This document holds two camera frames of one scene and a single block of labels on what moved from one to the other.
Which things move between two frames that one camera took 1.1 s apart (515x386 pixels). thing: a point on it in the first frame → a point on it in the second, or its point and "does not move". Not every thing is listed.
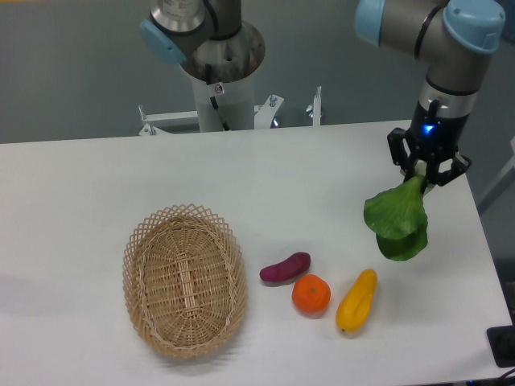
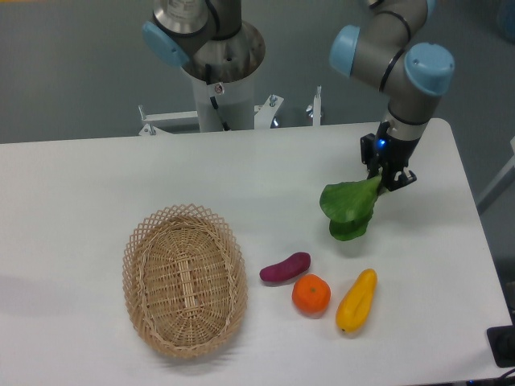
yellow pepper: x=356 y=301 does not move
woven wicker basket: x=185 y=281 does not move
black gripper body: x=433 y=137 → x=393 y=154
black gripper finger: x=399 y=153 → x=369 y=154
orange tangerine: x=311 y=296 does not move
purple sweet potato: x=292 y=266 does not move
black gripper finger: x=460 y=164 → x=393 y=178
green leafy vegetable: x=397 y=218 → x=348 y=206
